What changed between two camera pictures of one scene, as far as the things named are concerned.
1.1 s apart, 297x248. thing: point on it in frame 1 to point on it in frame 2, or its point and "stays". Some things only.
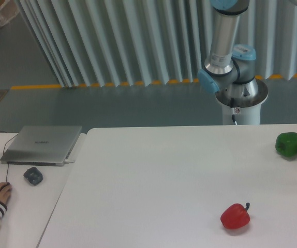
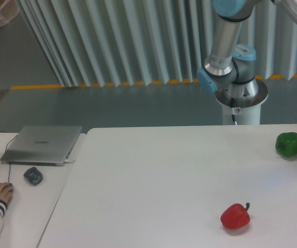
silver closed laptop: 45,145 stays
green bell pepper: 288,144 stays
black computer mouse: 7,184 to 11,189
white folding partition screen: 99,42 stays
